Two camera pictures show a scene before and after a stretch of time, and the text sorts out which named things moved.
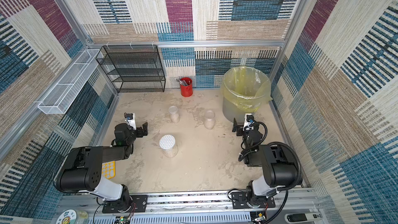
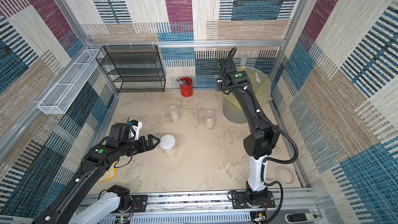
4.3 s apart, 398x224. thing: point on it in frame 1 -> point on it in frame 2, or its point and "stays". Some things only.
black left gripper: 141,134 -> 144,147
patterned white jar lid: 167,142 stays
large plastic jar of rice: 167,143 stays
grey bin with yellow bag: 243,89 stays
